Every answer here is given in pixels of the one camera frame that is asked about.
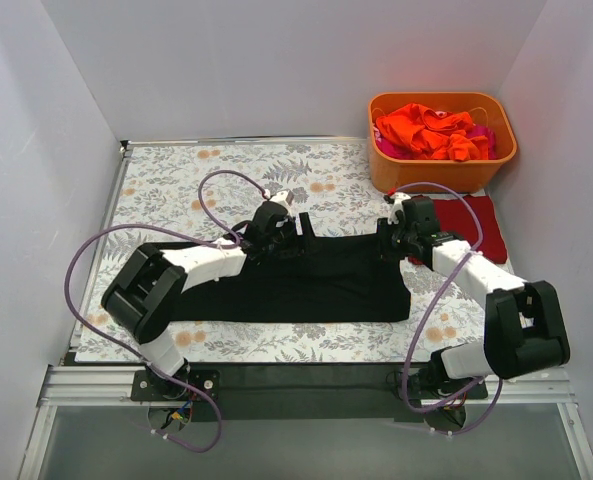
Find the black t shirt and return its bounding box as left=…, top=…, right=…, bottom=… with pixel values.
left=172, top=234, right=411, bottom=323

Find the orange t shirt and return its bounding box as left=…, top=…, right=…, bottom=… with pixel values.
left=373, top=103, right=477, bottom=157

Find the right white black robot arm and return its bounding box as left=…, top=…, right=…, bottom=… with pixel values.
left=377, top=192, right=571, bottom=398

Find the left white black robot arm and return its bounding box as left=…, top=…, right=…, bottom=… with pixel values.
left=101, top=200, right=316, bottom=400

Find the folded dark red t shirt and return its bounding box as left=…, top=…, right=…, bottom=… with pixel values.
left=406, top=194, right=509, bottom=266

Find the orange plastic laundry basket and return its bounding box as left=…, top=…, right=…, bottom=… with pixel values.
left=367, top=92, right=517, bottom=193

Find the floral patterned table mat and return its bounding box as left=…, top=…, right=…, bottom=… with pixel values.
left=73, top=140, right=484, bottom=363

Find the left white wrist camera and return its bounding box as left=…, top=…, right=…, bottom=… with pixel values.
left=264, top=189, right=294, bottom=208

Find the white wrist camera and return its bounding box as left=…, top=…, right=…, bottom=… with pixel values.
left=384, top=191, right=411, bottom=225
left=264, top=189, right=294, bottom=208

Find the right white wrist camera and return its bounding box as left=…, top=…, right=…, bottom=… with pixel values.
left=384, top=191, right=411, bottom=225

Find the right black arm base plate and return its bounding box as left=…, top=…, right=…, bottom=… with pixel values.
left=385, top=367, right=490, bottom=401

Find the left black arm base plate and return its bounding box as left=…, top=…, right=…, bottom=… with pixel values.
left=130, top=369, right=220, bottom=402

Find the aluminium frame rail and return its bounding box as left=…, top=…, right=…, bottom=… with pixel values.
left=20, top=363, right=593, bottom=479

